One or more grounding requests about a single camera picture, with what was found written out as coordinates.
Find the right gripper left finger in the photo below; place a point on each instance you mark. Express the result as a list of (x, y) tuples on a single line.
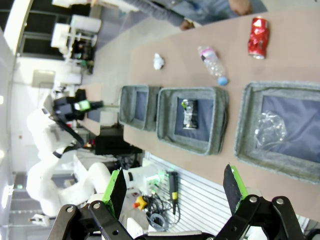
[(117, 192)]

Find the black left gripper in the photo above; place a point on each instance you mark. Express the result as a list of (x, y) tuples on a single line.
[(63, 108)]

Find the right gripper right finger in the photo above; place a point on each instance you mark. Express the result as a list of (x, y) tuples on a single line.
[(232, 192)]

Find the clear plastic packaging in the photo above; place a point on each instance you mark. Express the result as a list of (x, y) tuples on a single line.
[(270, 132)]

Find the white paper ball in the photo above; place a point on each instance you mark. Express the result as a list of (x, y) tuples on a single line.
[(158, 61)]

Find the crushed black drink can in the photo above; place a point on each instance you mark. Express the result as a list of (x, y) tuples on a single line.
[(190, 113)]

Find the crushed clear plastic bottle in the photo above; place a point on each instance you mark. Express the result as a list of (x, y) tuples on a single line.
[(212, 65)]

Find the crushed red drink can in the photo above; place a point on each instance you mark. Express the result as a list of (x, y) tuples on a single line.
[(258, 37)]

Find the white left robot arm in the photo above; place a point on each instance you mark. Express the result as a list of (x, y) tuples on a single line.
[(45, 150)]

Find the person's right hand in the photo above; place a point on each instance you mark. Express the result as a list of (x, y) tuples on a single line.
[(186, 25)]

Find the person's left hand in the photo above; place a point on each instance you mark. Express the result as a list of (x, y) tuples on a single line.
[(241, 6)]

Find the yellow red emergency stop button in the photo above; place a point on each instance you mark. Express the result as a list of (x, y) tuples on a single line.
[(140, 202)]

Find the grey fabric basket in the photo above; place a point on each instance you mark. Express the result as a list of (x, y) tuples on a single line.
[(167, 112), (130, 107), (250, 100)]

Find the black computer case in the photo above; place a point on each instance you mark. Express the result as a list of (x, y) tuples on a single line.
[(112, 145)]

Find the black handheld enabling device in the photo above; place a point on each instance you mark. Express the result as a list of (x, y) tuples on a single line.
[(173, 185)]

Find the person in grey shirt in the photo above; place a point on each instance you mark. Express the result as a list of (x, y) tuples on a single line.
[(200, 10)]

